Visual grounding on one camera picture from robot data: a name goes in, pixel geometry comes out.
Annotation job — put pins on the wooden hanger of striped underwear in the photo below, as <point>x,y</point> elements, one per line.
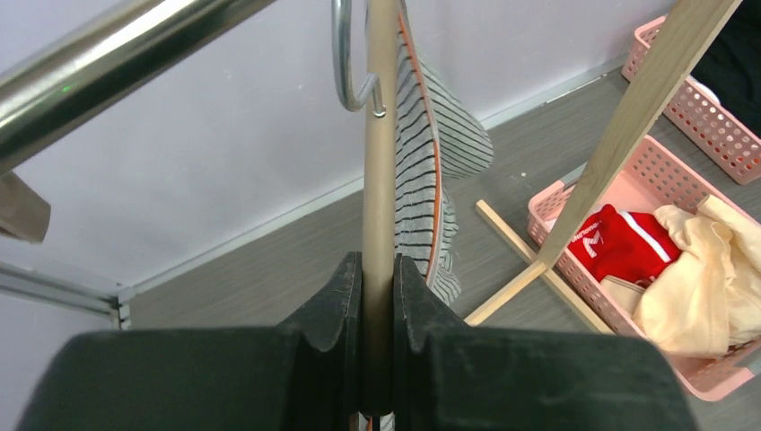
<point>377,96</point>

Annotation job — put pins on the wooden clothes rack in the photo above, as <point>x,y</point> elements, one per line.
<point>94,67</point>

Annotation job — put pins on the near pink basket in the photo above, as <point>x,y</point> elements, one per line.
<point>652,177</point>

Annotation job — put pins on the far pink basket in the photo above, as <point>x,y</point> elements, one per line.
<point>697,112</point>

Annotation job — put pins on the pink basket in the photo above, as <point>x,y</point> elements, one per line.
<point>697,112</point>
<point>652,177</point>

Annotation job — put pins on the red underwear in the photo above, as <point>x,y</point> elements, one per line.
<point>631,246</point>

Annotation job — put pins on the grey striped underwear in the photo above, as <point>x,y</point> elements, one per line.
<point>436,138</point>

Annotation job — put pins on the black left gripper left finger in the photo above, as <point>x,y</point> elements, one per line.
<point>300,374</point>

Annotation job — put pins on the wooden hanger of beige underwear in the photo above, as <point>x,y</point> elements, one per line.
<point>25,215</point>

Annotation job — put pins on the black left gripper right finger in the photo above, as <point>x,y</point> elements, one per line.
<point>452,376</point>

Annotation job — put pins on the black clothes in basket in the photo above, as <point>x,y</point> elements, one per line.
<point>730,67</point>

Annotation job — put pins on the beige underwear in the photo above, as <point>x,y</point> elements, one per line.
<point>707,299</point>

